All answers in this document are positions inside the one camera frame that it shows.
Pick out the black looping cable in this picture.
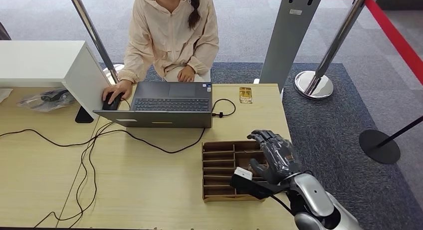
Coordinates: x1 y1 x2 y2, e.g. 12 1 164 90
33 136 100 230
54 122 115 223

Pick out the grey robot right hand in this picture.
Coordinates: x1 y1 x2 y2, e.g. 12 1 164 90
247 129 303 186

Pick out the grey kiosk stand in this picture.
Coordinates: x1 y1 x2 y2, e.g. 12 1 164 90
258 0 337 94

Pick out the dark grey chair edge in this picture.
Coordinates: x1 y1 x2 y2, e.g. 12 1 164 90
0 21 12 41

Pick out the black stanchion with flat base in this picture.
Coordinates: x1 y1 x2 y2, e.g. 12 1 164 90
359 115 423 165

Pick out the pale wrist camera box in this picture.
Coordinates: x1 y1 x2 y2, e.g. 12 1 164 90
233 167 253 181

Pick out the short black looped cable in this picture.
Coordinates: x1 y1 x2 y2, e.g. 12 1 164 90
211 99 236 119

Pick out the person's left hand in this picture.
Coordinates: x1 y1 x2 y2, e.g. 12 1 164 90
177 64 196 83

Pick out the black stand foot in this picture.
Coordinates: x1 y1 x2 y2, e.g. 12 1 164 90
75 106 94 124

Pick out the wide red barrier belt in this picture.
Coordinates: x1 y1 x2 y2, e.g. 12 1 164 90
363 0 423 85

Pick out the dark grey laptop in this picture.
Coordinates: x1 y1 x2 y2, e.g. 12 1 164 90
93 81 213 129

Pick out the brown cardboard card organizer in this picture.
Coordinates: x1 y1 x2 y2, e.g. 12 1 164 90
202 141 269 203

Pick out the gold printed card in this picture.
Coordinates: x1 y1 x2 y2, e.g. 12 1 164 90
239 87 253 104

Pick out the black computer mouse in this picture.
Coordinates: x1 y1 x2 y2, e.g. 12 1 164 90
101 93 124 111

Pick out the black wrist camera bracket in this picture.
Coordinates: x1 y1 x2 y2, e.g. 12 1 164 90
230 174 291 200

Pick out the white crumpled plastic sheet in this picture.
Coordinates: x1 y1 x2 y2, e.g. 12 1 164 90
0 88 14 104

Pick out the person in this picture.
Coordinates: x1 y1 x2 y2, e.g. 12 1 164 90
101 0 220 105

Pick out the person's right hand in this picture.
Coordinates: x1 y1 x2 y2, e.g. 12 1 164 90
101 79 134 105

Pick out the clear plastic bag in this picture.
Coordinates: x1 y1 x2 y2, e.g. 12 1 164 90
17 88 76 113

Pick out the long black power cable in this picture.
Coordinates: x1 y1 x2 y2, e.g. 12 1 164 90
0 127 206 155

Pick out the chrome stanchion with round base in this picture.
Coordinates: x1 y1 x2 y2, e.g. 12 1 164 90
294 0 374 101
65 0 125 85

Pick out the white box shelf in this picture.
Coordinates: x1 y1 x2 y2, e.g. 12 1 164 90
0 40 111 120

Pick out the dark display plinth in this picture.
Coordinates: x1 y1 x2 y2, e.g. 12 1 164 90
371 0 423 11

